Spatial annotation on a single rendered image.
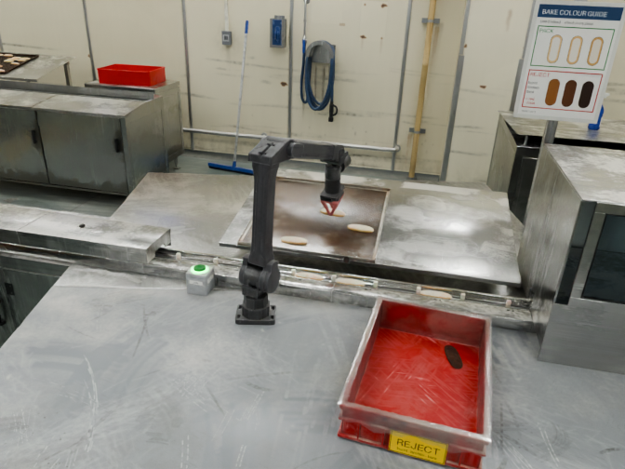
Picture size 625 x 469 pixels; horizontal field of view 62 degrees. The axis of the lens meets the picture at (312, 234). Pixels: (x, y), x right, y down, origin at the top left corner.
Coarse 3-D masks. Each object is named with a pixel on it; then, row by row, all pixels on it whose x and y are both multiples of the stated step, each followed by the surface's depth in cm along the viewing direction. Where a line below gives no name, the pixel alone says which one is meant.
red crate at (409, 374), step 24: (384, 336) 152; (408, 336) 153; (384, 360) 142; (408, 360) 143; (432, 360) 143; (360, 384) 133; (384, 384) 134; (408, 384) 134; (432, 384) 134; (456, 384) 135; (384, 408) 126; (408, 408) 127; (432, 408) 127; (456, 408) 127; (360, 432) 116; (456, 456) 110; (480, 456) 109
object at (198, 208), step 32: (160, 192) 251; (192, 192) 252; (224, 192) 254; (160, 224) 217; (192, 224) 218; (224, 224) 220; (512, 224) 231; (160, 256) 192; (288, 256) 196; (224, 288) 174; (384, 288) 177; (480, 288) 180; (512, 288) 180
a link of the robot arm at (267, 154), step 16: (272, 144) 145; (256, 160) 141; (272, 160) 139; (256, 176) 143; (272, 176) 143; (256, 192) 144; (272, 192) 146; (256, 208) 146; (272, 208) 148; (256, 224) 148; (272, 224) 150; (256, 240) 149; (272, 240) 152; (256, 256) 151; (272, 256) 153; (240, 272) 154; (272, 272) 151; (272, 288) 154
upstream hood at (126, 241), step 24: (0, 216) 195; (24, 216) 196; (48, 216) 197; (72, 216) 198; (0, 240) 189; (24, 240) 186; (48, 240) 184; (72, 240) 181; (96, 240) 180; (120, 240) 181; (144, 240) 182; (168, 240) 192
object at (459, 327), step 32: (384, 320) 155; (416, 320) 151; (448, 320) 148; (480, 320) 145; (480, 352) 140; (352, 384) 120; (480, 384) 126; (352, 416) 113; (384, 416) 110; (480, 416) 115; (448, 448) 108; (480, 448) 106
